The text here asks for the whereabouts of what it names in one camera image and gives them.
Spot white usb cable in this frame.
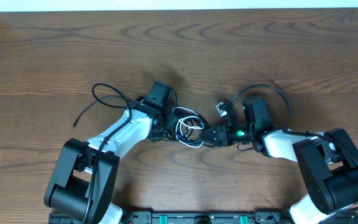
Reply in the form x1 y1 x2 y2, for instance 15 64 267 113
172 106 206 149

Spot thin black cable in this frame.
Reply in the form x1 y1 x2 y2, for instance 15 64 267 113
72 95 217 149

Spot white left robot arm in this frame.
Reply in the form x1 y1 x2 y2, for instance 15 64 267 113
44 82 174 223

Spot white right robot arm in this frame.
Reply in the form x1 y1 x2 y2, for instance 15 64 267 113
200 98 358 223

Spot left camera black cable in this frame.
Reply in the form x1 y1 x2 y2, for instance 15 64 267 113
81 82 133 224

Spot camera black cable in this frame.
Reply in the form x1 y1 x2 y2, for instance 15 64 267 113
225 83 358 223
81 82 133 224

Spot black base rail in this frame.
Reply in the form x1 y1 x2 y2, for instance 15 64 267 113
48 210 358 224

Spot right camera black cable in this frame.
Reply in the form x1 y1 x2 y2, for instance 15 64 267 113
225 83 358 223

